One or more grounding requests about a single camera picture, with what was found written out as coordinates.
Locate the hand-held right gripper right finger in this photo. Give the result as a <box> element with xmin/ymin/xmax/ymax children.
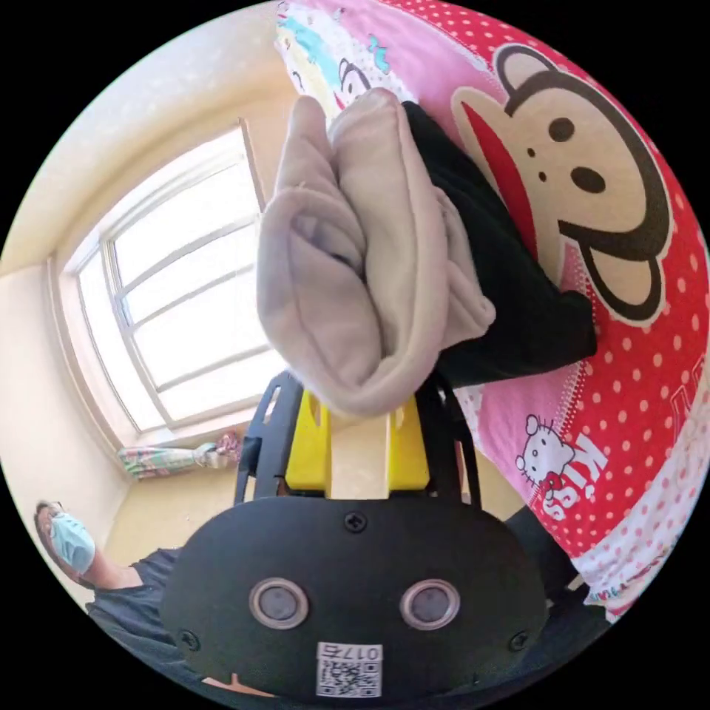
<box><xmin>388</xmin><ymin>396</ymin><xmax>430</xmax><ymax>491</ymax></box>

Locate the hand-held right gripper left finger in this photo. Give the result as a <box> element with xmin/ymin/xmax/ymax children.
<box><xmin>285</xmin><ymin>389</ymin><xmax>333</xmax><ymax>492</ymax></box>

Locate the white long sleeve shirt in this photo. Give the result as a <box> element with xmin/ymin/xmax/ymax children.
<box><xmin>256</xmin><ymin>87</ymin><xmax>497</xmax><ymax>418</ymax></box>

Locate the tied patterned curtain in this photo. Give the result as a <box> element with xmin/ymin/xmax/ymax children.
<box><xmin>116</xmin><ymin>433</ymin><xmax>243</xmax><ymax>480</ymax></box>

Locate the black garment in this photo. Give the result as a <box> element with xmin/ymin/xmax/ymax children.
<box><xmin>400</xmin><ymin>101</ymin><xmax>599</xmax><ymax>388</ymax></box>

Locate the window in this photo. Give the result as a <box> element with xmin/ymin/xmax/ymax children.
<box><xmin>48</xmin><ymin>119</ymin><xmax>289</xmax><ymax>444</ymax></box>

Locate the bed with printed sheet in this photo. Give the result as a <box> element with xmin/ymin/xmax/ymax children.
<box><xmin>275</xmin><ymin>0</ymin><xmax>710</xmax><ymax>623</ymax></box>

